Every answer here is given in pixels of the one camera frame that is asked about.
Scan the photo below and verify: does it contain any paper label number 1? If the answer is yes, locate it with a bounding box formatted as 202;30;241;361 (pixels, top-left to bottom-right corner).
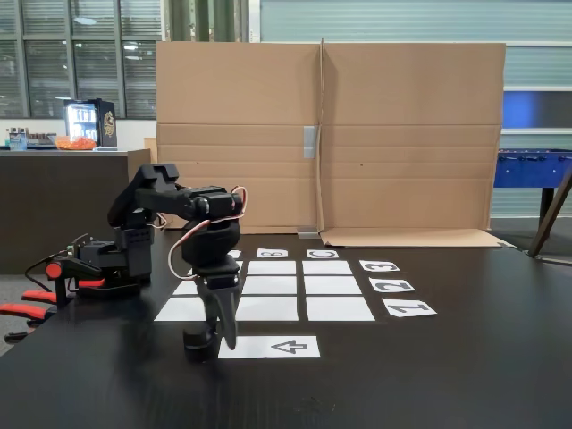
382;299;438;319

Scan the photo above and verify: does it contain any blue foosball table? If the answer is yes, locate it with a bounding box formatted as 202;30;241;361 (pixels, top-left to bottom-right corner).
492;147;572;230

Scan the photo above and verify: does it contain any dark brown counter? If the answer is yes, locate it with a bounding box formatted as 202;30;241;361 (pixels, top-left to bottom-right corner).
0;148;154;275

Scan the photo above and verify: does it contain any orange bag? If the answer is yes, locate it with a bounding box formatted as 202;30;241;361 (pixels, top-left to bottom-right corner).
55;135;98;151

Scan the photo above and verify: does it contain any paper label number 3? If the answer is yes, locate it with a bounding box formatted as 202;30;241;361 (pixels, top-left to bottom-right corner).
359;259;401;273

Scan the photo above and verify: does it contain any paper label number 2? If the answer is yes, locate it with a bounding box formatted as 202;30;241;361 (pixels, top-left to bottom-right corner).
369;277;416;294

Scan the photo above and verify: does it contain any black mini fridge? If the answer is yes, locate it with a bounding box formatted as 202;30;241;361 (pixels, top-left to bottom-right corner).
63;97;119;149

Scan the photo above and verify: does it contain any brown cardboard panel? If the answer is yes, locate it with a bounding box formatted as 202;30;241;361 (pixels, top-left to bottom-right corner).
318;37;513;248
155;40;324;236

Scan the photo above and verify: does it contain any red handled clamp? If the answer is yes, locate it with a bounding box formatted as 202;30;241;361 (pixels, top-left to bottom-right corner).
0;289;58;344

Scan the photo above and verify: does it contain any brown wooden leg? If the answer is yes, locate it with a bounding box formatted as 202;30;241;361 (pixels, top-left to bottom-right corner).
526;168;572;259

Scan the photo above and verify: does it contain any thin black cable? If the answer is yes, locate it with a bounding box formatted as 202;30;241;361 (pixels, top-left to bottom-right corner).
23;252;68;292

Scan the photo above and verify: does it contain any black clamp with red knob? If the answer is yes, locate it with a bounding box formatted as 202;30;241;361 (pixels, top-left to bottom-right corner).
44;253;108;310

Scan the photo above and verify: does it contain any black round token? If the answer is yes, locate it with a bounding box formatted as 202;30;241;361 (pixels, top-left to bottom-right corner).
181;327;223;364

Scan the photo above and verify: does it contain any white paper sheet with arrow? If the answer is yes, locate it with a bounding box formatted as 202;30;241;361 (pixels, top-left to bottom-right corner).
218;335;322;360

